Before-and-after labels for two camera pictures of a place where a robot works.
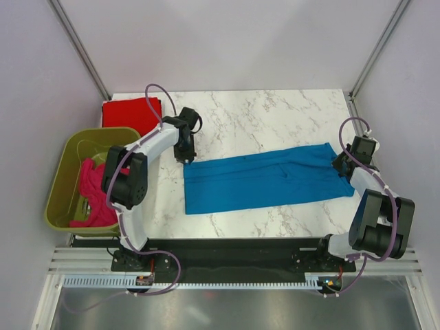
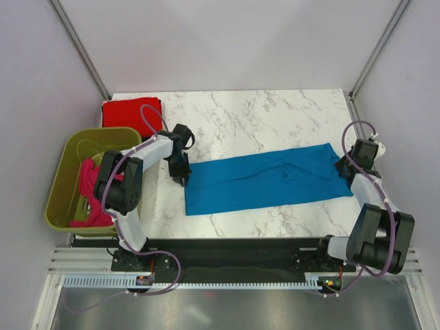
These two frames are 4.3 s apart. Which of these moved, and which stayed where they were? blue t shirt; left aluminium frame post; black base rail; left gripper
Moved: left gripper
Stayed: blue t shirt; left aluminium frame post; black base rail
